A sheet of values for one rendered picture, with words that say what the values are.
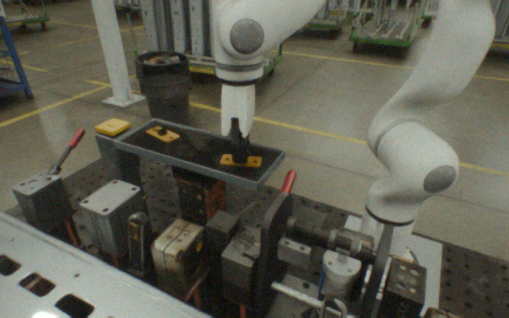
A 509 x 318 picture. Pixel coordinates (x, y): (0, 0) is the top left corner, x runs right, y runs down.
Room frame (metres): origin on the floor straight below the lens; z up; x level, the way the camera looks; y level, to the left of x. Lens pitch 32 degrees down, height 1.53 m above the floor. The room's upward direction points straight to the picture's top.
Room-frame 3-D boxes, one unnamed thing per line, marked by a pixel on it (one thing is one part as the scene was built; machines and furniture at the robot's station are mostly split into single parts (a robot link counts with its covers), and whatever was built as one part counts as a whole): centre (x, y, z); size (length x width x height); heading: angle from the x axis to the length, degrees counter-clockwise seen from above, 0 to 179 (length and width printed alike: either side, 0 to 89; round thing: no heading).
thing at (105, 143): (0.75, 0.35, 0.92); 0.08 x 0.08 x 0.44; 63
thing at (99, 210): (0.53, 0.29, 0.90); 0.13 x 0.10 x 0.41; 153
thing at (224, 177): (0.64, 0.12, 1.16); 0.37 x 0.14 x 0.02; 63
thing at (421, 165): (0.60, -0.35, 1.10); 0.19 x 0.12 x 0.24; 8
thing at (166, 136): (0.70, 0.21, 1.17); 0.08 x 0.04 x 0.01; 51
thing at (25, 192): (0.65, 0.52, 0.88); 0.11 x 0.10 x 0.36; 153
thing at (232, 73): (0.58, 0.02, 1.36); 0.09 x 0.08 x 0.03; 171
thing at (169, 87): (3.09, 0.83, 0.36); 0.54 x 0.50 x 0.73; 152
